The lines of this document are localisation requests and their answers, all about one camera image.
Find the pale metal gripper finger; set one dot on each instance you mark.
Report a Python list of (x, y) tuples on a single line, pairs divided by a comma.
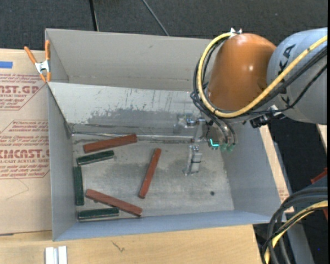
[(189, 161), (197, 161)]

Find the red-brown flat block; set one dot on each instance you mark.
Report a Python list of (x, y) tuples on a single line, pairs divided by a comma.
[(110, 143), (150, 172), (112, 202)]

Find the dark green flat block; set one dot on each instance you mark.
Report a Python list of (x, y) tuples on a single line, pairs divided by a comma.
[(98, 213), (78, 186), (95, 158)]

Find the grey metal bin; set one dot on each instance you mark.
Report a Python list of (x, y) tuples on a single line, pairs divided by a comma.
[(165, 175)]

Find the brown cardboard board, red print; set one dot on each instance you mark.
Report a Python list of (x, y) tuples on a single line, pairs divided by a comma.
[(22, 147)]

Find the black cylinder on white bracket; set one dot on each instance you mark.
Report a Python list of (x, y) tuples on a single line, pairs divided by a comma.
[(259, 121)]

